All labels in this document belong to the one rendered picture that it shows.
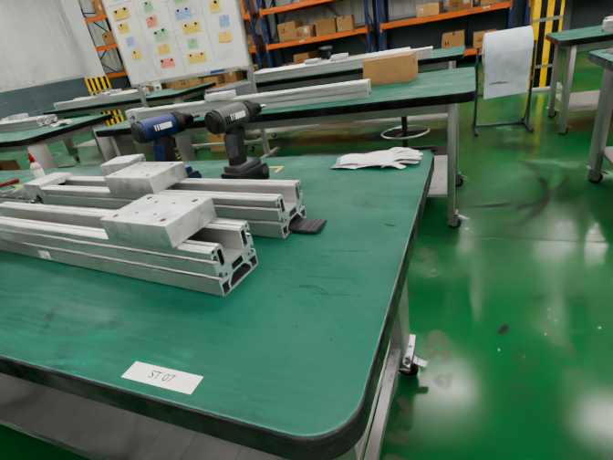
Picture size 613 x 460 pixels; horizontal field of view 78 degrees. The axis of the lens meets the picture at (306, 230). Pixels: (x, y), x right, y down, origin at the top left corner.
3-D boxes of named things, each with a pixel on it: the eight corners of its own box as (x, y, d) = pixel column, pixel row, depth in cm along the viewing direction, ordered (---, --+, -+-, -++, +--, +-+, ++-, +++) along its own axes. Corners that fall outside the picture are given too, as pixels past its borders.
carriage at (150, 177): (114, 203, 94) (103, 176, 91) (148, 185, 102) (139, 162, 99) (159, 205, 86) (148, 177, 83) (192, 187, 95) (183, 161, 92)
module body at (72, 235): (-16, 246, 98) (-36, 217, 94) (23, 229, 105) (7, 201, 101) (223, 297, 60) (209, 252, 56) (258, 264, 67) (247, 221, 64)
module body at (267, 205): (54, 214, 112) (40, 188, 108) (84, 201, 120) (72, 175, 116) (284, 239, 74) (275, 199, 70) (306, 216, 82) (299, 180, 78)
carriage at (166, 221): (114, 253, 68) (98, 218, 65) (160, 224, 76) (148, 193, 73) (178, 263, 60) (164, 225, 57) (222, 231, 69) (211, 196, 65)
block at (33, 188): (29, 216, 114) (14, 187, 110) (67, 199, 124) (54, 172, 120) (46, 218, 110) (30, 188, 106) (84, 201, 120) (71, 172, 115)
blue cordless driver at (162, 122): (153, 197, 111) (125, 122, 102) (210, 174, 123) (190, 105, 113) (165, 202, 106) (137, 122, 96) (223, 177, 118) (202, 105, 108)
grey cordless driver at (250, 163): (221, 192, 106) (198, 111, 96) (268, 168, 119) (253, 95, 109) (238, 194, 101) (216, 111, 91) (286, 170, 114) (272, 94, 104)
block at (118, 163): (107, 196, 120) (94, 168, 115) (128, 183, 130) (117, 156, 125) (134, 193, 117) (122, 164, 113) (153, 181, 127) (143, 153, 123)
